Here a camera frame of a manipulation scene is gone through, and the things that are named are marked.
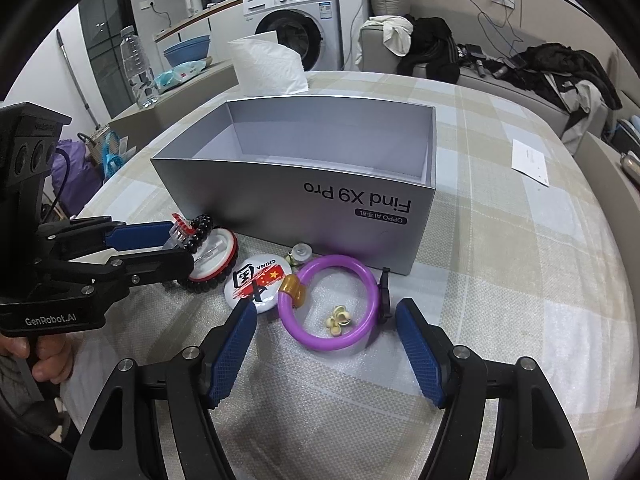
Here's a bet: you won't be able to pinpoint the blue cable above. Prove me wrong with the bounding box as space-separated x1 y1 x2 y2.
429 0 532 59

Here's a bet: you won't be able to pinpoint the small round white cap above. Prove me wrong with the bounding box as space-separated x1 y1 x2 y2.
286 243 314 266

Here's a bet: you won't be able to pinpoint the person's left hand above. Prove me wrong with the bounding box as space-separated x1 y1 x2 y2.
1 334 74 385

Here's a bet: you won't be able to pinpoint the blue plastic bag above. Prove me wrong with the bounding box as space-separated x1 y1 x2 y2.
102 131 125 181

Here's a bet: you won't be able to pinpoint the small yellow earrings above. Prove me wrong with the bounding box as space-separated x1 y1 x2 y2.
326 304 352 337

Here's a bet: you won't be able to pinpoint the white electric kettle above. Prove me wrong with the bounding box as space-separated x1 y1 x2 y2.
184 0 204 18

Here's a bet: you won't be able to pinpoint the silver metal case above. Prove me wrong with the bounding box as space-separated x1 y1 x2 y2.
620 151 640 188

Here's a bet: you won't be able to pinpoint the purple bangle bracelet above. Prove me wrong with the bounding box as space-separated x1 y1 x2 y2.
276 253 380 352

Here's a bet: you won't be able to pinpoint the black garment on sofa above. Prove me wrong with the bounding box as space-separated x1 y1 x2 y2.
396 14 460 84

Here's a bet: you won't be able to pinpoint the wet wipes pack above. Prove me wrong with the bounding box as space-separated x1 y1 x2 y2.
154 60 207 93

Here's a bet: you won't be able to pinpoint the blue plastic basin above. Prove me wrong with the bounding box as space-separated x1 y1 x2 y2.
164 36 210 67

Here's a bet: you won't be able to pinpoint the purple bag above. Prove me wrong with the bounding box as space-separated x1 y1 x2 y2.
51 139 102 216

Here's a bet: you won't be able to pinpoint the small black hair clip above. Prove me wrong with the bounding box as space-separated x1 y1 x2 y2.
376 268 392 325

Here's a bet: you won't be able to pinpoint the mop handle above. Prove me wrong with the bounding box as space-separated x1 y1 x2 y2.
55 28 102 131

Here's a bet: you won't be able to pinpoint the red white round case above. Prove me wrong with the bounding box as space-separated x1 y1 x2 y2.
178 228 239 294

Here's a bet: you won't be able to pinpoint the black bead bracelet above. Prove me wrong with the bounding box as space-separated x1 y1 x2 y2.
179 213 215 253

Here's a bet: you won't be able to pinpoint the white washing machine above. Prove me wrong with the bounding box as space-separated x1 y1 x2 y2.
243 0 344 72

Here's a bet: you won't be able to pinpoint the grey phone box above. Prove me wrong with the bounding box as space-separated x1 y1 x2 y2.
152 94 437 275

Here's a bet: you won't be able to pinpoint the checked tablecloth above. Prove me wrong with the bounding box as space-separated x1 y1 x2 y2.
60 70 640 480

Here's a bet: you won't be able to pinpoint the white paper card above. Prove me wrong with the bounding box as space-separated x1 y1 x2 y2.
511 140 549 186

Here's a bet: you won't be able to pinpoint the white garment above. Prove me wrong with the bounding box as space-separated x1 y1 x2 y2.
360 15 414 58

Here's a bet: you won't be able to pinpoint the grey sofa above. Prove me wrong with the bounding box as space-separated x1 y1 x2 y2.
359 24 609 141

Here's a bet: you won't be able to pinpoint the black white jacket pile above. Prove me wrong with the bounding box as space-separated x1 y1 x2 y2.
504 42 623 155

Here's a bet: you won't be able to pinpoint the clear plastic water bottle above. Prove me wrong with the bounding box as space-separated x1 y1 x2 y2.
120 26 160 110

